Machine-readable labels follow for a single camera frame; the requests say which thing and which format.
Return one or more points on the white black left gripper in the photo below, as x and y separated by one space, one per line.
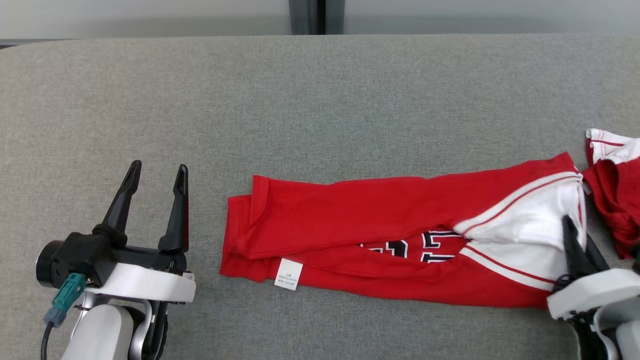
145 282

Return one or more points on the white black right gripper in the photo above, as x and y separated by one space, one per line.
595 292

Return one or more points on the red shorts with white stripe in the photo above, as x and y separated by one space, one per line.
617 200

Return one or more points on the red basketball jersey white trim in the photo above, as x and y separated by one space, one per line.
375 215

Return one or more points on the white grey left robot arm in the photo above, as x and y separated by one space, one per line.
107 332

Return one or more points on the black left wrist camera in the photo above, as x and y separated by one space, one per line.
75 257

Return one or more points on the grey partition post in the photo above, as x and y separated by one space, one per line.
316 15

